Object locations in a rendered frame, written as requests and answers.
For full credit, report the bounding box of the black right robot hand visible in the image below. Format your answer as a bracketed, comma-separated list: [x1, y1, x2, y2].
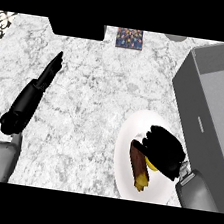
[136, 123, 190, 182]

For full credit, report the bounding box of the grey round object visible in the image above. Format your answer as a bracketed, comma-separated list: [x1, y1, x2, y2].
[164, 34, 188, 44]

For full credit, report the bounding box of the black and white patterned cloth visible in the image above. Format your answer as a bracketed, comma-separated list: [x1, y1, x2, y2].
[0, 10, 19, 57]

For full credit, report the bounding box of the grey cardboard box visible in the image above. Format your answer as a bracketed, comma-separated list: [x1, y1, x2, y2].
[155, 36, 224, 215]

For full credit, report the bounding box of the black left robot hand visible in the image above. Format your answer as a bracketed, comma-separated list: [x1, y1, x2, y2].
[0, 43, 65, 142]

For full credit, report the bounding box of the yellow lemon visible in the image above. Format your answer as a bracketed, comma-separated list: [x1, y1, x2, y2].
[143, 156, 161, 173]

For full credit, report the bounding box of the white plate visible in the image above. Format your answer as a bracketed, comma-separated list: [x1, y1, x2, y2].
[107, 105, 188, 208]

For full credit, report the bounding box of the black appliance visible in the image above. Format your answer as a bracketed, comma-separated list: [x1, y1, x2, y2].
[45, 17, 108, 42]

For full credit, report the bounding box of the brown and yellow sweet potato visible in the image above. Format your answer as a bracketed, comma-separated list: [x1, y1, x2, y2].
[123, 138, 155, 194]

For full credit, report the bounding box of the dark blue patterned box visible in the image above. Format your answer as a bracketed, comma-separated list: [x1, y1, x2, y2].
[114, 27, 146, 52]

